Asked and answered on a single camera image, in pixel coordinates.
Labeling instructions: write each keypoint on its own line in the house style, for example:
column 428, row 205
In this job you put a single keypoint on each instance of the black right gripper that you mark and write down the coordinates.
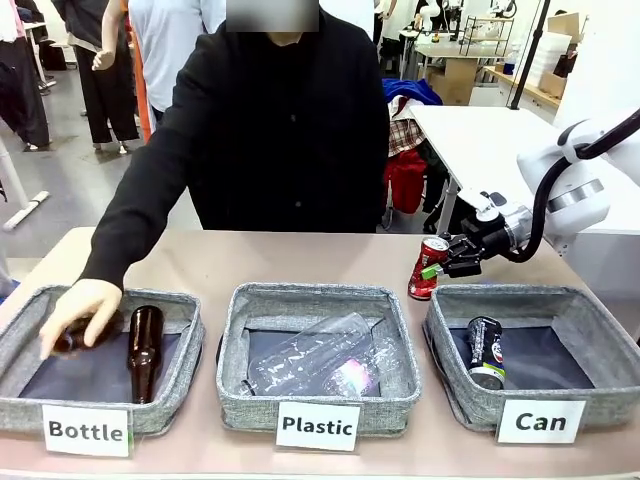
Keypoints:
column 485, row 235

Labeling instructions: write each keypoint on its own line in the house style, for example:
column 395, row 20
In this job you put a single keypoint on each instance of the red soda can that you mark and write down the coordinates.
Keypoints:
column 420, row 285

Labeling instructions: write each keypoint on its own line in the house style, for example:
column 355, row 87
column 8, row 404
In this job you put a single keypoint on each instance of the crushed black soda can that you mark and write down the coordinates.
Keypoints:
column 485, row 345

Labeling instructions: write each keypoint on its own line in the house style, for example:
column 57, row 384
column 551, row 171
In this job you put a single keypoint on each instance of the clear plastic bottle pink label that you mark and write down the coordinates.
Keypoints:
column 350, row 375

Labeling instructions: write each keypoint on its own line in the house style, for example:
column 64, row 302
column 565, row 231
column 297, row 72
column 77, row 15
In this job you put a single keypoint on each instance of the large clear plastic bottle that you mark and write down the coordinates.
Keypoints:
column 300, row 355

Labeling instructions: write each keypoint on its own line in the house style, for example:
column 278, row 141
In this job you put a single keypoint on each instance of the brown glass bottle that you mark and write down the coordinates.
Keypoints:
column 67, row 344
column 145, row 340

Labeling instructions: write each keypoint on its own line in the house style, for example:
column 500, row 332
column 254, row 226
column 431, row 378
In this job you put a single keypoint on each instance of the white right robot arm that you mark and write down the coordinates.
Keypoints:
column 575, row 170

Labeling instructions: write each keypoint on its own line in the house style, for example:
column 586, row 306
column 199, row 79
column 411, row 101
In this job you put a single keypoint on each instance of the person's right forearm black sleeve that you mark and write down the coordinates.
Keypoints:
column 125, row 240

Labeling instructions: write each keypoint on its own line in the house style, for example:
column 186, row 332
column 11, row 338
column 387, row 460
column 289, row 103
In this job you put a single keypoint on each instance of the grey fabric basket for cans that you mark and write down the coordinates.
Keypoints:
column 470, row 410

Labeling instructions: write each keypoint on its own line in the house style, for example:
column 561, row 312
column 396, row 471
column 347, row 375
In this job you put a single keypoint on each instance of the white Can label card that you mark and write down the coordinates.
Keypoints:
column 541, row 421

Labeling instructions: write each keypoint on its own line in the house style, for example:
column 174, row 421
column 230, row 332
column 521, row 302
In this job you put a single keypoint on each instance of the grey fabric basket for plastic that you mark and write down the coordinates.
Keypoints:
column 250, row 405

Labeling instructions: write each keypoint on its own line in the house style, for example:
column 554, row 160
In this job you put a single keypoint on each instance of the grey fabric basket for bottles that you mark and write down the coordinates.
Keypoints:
column 190, row 325

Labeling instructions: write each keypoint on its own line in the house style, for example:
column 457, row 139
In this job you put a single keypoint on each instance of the person's right hand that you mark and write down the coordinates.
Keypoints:
column 85, row 305

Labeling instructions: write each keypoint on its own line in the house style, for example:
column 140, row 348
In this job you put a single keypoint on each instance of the white background table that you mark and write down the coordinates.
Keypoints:
column 475, row 130

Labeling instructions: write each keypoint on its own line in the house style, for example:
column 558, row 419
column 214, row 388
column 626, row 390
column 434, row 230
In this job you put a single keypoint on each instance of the plaid cloth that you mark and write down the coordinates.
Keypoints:
column 402, row 135

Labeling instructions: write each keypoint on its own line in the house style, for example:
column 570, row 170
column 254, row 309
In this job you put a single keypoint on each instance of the blue cloth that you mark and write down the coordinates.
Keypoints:
column 410, row 92

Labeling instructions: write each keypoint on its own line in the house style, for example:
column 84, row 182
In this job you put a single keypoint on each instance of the brown cardboard box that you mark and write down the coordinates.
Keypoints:
column 455, row 80

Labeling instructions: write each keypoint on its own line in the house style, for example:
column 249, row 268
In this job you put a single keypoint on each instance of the black stand pole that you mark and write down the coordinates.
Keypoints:
column 530, row 55

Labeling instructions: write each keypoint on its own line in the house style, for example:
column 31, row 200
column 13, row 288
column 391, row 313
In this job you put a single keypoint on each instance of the white Plastic label card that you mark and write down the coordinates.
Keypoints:
column 317, row 426

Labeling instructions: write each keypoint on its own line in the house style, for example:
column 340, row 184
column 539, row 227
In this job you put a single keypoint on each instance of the person in black shirt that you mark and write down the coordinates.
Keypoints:
column 280, row 125

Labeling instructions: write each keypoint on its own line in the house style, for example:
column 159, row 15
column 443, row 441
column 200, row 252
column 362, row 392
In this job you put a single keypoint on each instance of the stack of white boxes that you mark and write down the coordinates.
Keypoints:
column 552, row 57

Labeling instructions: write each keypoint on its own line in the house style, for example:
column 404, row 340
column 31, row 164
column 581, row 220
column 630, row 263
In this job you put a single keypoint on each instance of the bystander in light blue shirt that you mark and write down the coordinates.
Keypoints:
column 165, row 50

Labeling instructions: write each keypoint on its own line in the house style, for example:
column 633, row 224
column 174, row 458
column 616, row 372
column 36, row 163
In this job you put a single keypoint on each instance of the bystander in black trousers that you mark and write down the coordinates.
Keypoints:
column 105, row 100

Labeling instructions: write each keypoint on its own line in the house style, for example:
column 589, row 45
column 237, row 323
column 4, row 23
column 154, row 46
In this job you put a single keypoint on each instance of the white Bottle label card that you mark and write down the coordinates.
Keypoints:
column 85, row 430

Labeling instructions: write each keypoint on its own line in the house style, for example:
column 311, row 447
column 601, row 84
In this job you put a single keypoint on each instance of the white desk leg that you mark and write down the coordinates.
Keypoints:
column 20, row 200

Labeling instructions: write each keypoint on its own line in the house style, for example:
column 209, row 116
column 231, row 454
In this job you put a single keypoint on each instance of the bystander in dark clothes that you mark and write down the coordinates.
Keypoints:
column 20, row 90

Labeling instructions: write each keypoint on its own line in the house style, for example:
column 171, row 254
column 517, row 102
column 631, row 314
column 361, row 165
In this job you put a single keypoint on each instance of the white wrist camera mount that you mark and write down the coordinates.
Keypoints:
column 492, row 200

